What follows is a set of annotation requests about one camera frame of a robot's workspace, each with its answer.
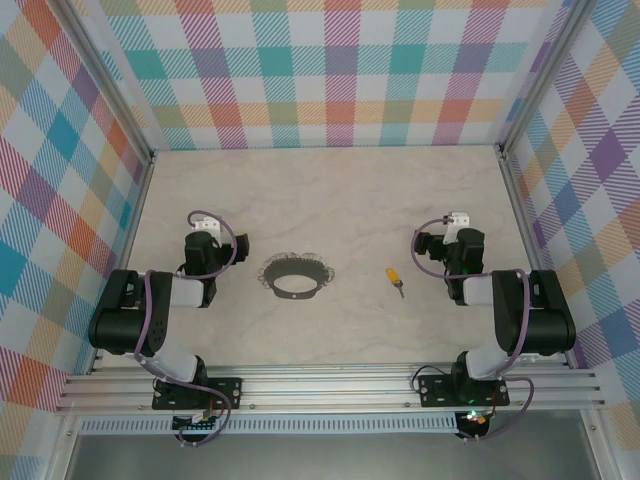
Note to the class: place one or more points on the small yellow screwdriver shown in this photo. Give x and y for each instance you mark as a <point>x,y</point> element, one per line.
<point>391,275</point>

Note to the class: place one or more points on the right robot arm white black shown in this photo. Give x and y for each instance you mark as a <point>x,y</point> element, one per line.
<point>540,320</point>

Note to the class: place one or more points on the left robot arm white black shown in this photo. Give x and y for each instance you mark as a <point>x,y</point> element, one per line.
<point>125,320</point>

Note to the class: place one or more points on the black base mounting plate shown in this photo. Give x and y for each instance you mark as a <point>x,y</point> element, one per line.
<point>227,392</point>
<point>435,390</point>

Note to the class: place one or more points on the grey metal panel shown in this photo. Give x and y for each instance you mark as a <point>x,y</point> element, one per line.
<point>325,457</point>

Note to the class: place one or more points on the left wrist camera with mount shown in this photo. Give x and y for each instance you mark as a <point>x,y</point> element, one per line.
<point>207,224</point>

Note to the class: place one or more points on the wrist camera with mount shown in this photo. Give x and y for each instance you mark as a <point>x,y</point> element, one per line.
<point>207,224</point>
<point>459,219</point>

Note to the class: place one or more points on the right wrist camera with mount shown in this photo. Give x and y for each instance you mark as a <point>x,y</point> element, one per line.
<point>459,219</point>

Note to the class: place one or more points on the aluminium side rail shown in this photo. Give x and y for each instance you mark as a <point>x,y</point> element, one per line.
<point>523,210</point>
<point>136,210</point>

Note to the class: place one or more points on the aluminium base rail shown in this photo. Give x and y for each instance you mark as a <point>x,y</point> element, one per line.
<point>325,387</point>

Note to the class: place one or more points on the aluminium frame post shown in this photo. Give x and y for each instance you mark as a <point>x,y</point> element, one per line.
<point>546,75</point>
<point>107,75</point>

